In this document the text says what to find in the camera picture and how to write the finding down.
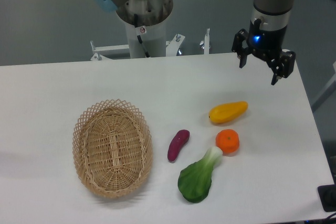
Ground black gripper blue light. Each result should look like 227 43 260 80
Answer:
232 22 296 86

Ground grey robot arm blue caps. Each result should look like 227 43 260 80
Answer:
94 0 296 84

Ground green bok choy vegetable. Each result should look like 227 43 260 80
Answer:
177 146 223 203

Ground yellow papaya fruit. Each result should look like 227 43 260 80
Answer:
208 101 248 124

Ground orange tangerine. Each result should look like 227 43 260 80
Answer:
215 129 240 154

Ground purple eggplant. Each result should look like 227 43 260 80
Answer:
167 130 190 163

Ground black device at table edge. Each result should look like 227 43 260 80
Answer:
317 184 335 212

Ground oval woven wicker basket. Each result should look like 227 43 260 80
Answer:
72 99 153 199

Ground white metal mounting frame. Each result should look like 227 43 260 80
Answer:
90 28 212 61

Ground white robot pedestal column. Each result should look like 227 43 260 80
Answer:
115 0 174 58

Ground black cable on pedestal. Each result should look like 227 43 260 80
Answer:
133 14 151 58

